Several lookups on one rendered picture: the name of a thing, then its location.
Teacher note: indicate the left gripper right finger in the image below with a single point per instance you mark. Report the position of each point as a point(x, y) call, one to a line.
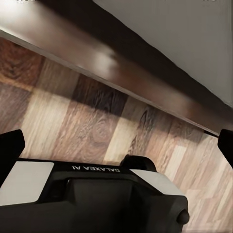
point(225, 144)

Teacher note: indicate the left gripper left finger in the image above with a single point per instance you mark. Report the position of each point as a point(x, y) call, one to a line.
point(11, 146)

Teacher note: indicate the bed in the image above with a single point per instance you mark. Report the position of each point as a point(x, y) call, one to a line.
point(176, 55)

